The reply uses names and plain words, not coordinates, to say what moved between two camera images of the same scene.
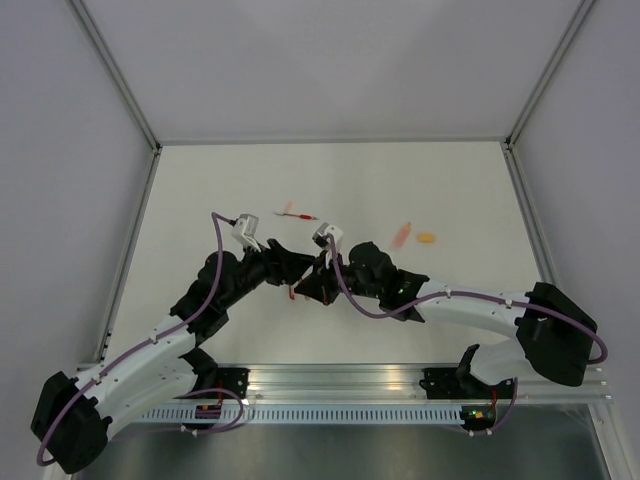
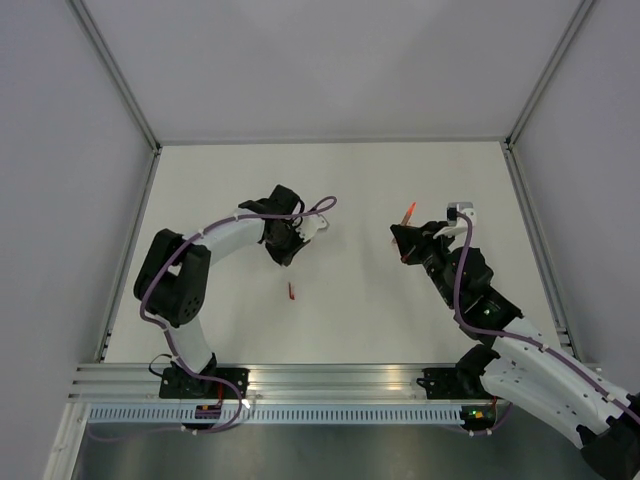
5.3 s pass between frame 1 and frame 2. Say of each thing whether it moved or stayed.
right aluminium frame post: stayed
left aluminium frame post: stayed
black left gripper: moved
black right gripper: moved
